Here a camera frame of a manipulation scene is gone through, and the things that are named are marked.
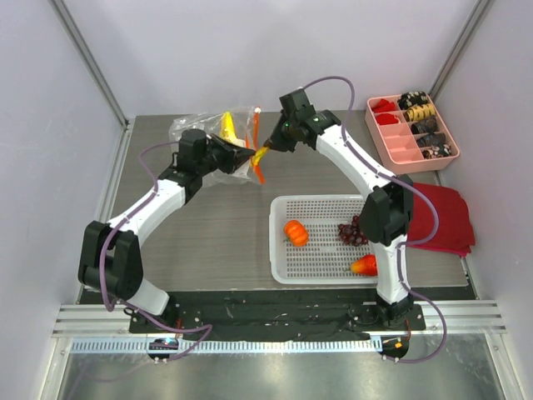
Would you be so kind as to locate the clear zip bag orange zipper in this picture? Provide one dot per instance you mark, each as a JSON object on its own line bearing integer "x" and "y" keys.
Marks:
{"x": 211, "y": 125}

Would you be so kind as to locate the aluminium frame rail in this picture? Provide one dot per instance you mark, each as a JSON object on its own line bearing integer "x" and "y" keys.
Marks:
{"x": 74, "y": 33}

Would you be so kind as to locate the red toy pepper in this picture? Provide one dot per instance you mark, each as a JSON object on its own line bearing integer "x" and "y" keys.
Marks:
{"x": 365, "y": 266}

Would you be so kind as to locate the folded red cloth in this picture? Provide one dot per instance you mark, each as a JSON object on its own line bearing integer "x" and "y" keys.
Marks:
{"x": 454, "y": 235}

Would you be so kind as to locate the white slotted cable duct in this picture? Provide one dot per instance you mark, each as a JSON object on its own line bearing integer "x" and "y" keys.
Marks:
{"x": 152, "y": 345}

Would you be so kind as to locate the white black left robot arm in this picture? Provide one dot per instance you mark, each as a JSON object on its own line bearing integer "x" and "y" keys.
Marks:
{"x": 111, "y": 259}

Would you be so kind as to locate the dark patterned rolled cloth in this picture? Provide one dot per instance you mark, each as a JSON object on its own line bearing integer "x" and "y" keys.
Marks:
{"x": 434, "y": 139}

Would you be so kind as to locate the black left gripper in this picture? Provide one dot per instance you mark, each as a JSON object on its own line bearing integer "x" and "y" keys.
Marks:
{"x": 234, "y": 157}

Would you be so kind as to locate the black floral rolled cloth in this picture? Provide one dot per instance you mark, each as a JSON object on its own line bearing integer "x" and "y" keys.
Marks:
{"x": 411, "y": 99}

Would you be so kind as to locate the pink compartment tray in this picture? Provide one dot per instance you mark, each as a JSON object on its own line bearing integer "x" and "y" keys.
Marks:
{"x": 402, "y": 145}

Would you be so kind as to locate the yellow striped rolled cloth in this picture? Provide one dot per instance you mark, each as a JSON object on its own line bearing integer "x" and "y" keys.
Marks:
{"x": 419, "y": 112}

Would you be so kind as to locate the red cloth piece lower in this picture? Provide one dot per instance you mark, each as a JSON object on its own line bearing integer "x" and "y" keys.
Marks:
{"x": 386, "y": 119}

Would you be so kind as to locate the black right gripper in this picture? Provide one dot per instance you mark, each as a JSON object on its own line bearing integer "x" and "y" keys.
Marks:
{"x": 281, "y": 137}

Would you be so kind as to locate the dark brown rolled cloth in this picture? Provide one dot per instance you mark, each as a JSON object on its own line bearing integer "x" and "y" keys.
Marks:
{"x": 427, "y": 125}

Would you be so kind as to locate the red cloth piece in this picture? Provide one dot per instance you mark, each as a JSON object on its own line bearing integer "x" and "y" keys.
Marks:
{"x": 386, "y": 119}
{"x": 384, "y": 106}

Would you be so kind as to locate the yellow toy banana bunch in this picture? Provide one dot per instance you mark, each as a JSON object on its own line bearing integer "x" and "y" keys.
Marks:
{"x": 251, "y": 140}

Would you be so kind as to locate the white perforated plastic basket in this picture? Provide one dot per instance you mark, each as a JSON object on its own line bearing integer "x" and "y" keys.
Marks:
{"x": 325, "y": 260}

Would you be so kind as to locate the dark red toy grapes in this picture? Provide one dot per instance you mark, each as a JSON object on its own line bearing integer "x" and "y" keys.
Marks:
{"x": 351, "y": 233}

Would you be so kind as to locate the red cloth piece upper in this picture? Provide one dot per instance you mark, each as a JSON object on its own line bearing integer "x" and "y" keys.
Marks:
{"x": 384, "y": 106}

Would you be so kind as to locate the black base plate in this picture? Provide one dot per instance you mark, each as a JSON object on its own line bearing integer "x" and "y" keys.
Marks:
{"x": 298, "y": 315}

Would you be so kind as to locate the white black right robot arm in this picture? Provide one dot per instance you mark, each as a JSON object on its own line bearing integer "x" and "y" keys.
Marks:
{"x": 388, "y": 207}

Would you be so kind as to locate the orange toy pumpkin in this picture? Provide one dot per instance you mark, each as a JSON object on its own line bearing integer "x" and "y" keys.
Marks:
{"x": 296, "y": 233}

